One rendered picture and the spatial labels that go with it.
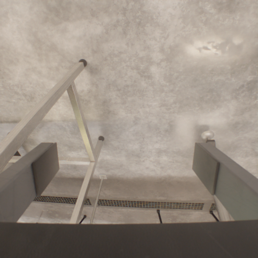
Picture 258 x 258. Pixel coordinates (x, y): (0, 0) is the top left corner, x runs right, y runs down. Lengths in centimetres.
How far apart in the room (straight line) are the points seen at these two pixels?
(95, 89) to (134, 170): 70
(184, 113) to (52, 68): 75
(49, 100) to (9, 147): 22
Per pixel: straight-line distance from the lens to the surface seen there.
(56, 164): 17
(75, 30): 93
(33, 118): 55
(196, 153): 16
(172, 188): 158
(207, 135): 116
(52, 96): 64
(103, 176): 149
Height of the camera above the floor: 86
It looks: 51 degrees down
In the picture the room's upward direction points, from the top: 171 degrees counter-clockwise
